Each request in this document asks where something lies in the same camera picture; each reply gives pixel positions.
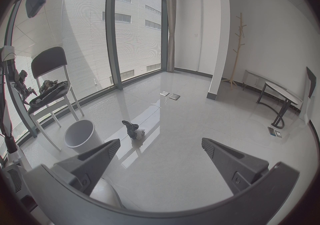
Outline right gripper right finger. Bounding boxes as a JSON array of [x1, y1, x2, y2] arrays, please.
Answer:
[[201, 138, 270, 195]]

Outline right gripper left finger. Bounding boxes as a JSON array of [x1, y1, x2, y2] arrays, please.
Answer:
[[53, 138, 121, 197]]

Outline black plastic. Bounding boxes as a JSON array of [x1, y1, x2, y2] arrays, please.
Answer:
[[122, 120, 139, 139]]

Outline black plastic bag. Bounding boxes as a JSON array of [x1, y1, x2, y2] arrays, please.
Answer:
[[30, 79, 70, 105]]

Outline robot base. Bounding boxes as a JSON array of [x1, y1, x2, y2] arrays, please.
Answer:
[[0, 144, 125, 210]]

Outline white trash bin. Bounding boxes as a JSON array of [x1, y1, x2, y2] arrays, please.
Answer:
[[64, 120, 103, 154]]

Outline small white-topped table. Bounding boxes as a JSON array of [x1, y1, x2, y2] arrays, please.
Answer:
[[256, 81, 304, 129]]

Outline brown chair with white legs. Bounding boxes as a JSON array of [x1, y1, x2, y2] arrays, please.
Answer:
[[27, 47, 85, 152]]

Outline wooden coat rack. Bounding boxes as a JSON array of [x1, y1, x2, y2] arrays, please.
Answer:
[[223, 13, 246, 90]]

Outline window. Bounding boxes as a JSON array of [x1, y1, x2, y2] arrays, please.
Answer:
[[5, 0, 170, 144]]

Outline beige curtain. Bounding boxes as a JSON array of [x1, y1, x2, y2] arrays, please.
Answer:
[[164, 0, 178, 72]]

